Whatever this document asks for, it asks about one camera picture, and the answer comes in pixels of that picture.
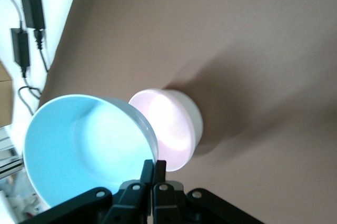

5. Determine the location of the white bowl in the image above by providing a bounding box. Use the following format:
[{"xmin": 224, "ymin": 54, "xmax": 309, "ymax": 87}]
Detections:
[{"xmin": 164, "ymin": 89, "xmax": 205, "ymax": 156}]

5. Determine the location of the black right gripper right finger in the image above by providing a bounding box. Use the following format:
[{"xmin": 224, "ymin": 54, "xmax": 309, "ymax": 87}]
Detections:
[{"xmin": 152, "ymin": 160, "xmax": 264, "ymax": 224}]

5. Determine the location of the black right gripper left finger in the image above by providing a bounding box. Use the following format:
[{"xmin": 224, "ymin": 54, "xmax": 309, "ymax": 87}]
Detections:
[{"xmin": 15, "ymin": 159, "xmax": 155, "ymax": 224}]

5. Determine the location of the black adapter power cord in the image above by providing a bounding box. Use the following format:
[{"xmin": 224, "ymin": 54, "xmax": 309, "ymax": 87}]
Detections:
[
  {"xmin": 17, "ymin": 66, "xmax": 42, "ymax": 116},
  {"xmin": 33, "ymin": 28, "xmax": 51, "ymax": 72}
]

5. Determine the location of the blue bowl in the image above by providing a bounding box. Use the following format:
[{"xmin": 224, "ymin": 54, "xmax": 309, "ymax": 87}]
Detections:
[{"xmin": 23, "ymin": 94, "xmax": 160, "ymax": 209}]

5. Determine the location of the aluminium frame profile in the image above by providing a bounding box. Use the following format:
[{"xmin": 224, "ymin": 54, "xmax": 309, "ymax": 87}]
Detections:
[{"xmin": 0, "ymin": 125, "xmax": 25, "ymax": 180}]

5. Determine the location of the small black power adapter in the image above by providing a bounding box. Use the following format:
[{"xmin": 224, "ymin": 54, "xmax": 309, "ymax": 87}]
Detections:
[{"xmin": 10, "ymin": 27, "xmax": 32, "ymax": 70}]

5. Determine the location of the brown table cover sheet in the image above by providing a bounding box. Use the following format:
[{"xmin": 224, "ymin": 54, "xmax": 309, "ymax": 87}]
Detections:
[{"xmin": 13, "ymin": 0, "xmax": 337, "ymax": 224}]

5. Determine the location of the large black power adapter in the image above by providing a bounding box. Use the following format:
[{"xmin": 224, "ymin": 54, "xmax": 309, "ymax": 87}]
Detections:
[{"xmin": 20, "ymin": 0, "xmax": 46, "ymax": 30}]

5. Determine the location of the brown cardboard box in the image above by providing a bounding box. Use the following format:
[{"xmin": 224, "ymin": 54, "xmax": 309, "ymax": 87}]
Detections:
[{"xmin": 0, "ymin": 62, "xmax": 14, "ymax": 127}]

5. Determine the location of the pink bowl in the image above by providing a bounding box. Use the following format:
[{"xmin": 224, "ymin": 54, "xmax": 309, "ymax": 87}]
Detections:
[{"xmin": 128, "ymin": 89, "xmax": 197, "ymax": 172}]

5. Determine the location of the thin grey cable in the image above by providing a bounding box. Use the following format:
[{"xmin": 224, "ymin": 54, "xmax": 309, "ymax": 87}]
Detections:
[{"xmin": 0, "ymin": 0, "xmax": 24, "ymax": 23}]

